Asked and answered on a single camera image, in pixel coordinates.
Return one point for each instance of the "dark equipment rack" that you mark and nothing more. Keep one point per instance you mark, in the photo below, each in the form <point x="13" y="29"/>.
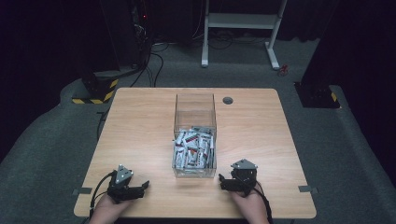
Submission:
<point x="127" y="31"/>

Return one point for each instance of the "grey tape strip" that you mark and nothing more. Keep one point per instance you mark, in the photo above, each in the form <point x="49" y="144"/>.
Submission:
<point x="82" y="191"/>
<point x="308" y="188"/>

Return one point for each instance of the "clear plastic box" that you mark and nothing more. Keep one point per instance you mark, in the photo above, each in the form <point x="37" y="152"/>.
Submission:
<point x="195" y="137"/>

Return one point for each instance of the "pile of white sachets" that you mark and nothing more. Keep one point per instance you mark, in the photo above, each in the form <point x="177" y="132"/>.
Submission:
<point x="194" y="148"/>

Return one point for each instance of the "white metal stand frame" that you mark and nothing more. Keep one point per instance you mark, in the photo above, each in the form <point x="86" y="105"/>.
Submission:
<point x="239" y="20"/>

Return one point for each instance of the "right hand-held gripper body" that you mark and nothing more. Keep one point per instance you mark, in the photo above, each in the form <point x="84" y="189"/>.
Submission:
<point x="244" y="174"/>

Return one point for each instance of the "small red floor object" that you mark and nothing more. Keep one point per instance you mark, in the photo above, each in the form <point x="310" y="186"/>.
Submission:
<point x="282" y="70"/>

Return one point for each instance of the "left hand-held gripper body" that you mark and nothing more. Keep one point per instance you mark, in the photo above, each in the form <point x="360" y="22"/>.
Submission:
<point x="122" y="178"/>

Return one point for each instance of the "person's left hand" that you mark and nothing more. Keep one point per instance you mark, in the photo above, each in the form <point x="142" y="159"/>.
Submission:
<point x="107" y="209"/>

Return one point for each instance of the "black yellow striped stand base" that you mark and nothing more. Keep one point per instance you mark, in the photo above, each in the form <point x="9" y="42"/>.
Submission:
<point x="100" y="87"/>

